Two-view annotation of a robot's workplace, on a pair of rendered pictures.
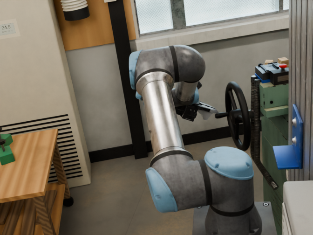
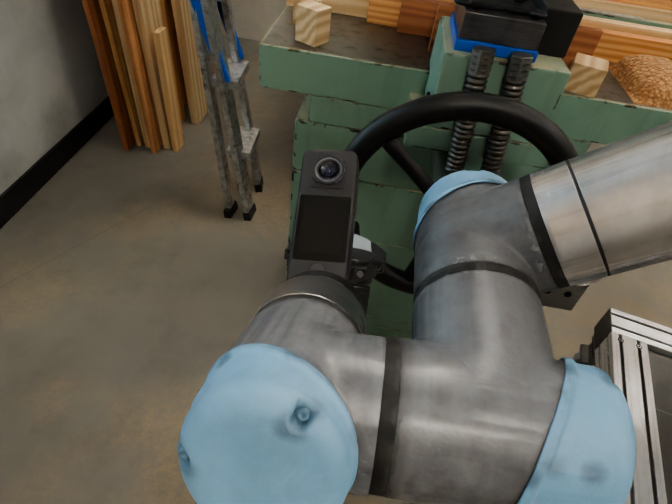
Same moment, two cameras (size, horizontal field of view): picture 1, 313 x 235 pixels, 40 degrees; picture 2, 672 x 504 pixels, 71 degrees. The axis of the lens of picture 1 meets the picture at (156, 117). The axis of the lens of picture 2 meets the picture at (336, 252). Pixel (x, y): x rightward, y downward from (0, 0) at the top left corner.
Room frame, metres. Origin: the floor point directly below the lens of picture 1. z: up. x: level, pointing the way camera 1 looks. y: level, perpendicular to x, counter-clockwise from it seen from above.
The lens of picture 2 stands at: (1.67, 0.13, 1.14)
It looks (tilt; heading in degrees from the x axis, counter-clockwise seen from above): 43 degrees down; 275
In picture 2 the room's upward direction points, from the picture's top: 9 degrees clockwise
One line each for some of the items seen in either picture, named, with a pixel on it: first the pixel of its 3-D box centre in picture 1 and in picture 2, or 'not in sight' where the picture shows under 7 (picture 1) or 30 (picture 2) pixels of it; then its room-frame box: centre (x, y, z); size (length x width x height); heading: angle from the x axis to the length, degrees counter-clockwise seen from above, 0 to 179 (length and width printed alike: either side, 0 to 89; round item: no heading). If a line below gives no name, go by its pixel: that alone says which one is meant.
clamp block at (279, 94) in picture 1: (274, 88); (488, 78); (1.57, -0.48, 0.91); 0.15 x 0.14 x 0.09; 4
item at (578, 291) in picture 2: not in sight; (553, 268); (1.34, -0.54, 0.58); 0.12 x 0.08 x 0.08; 94
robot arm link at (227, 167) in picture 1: (227, 176); not in sight; (0.92, -0.16, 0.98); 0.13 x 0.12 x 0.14; 93
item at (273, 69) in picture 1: (273, 72); (514, 17); (1.57, -0.48, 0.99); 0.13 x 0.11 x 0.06; 4
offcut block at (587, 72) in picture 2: not in sight; (585, 75); (1.44, -0.54, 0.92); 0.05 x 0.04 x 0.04; 76
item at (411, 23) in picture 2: not in sight; (480, 26); (1.58, -0.65, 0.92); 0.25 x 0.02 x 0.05; 4
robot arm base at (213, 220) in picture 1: (232, 212); not in sight; (0.92, -0.16, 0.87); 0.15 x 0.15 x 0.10
